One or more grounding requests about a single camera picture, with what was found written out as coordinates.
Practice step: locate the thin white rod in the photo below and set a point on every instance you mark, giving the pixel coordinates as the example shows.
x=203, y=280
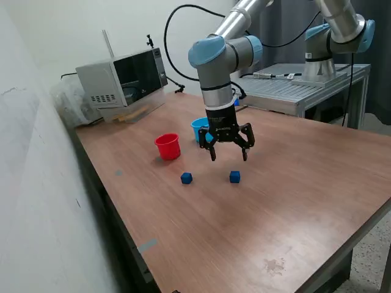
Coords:
x=108, y=42

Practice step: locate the grey tape strip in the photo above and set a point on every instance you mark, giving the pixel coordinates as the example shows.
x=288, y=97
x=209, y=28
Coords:
x=147, y=246

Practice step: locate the blue cube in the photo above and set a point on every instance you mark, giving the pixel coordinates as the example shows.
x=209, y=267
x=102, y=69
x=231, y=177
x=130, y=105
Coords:
x=235, y=177
x=186, y=178

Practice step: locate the silver microwave oven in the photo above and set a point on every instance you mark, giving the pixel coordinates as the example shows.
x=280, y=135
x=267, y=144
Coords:
x=100, y=82

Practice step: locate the small black camera mount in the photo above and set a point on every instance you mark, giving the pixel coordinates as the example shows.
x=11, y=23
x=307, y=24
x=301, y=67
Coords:
x=149, y=41

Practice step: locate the aluminium robot mounting table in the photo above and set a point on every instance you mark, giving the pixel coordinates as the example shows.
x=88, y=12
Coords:
x=275, y=90

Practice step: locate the dark grey curtain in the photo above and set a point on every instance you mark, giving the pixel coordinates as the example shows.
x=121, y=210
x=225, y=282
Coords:
x=281, y=58

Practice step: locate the silver blue UR5e robot arm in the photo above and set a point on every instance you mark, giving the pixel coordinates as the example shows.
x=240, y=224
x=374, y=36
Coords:
x=220, y=67

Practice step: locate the blue plastic cup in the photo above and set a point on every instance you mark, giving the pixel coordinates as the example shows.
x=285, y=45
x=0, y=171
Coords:
x=197, y=125

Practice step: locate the clear plastic bag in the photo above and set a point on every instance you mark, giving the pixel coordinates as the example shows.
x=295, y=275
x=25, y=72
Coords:
x=70, y=103

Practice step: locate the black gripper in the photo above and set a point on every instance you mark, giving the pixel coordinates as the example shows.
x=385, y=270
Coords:
x=223, y=125

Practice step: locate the red plastic cup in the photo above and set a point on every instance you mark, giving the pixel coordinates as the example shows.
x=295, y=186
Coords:
x=167, y=151

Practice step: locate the wooden blocks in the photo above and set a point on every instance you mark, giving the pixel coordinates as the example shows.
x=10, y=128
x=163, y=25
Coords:
x=122, y=118

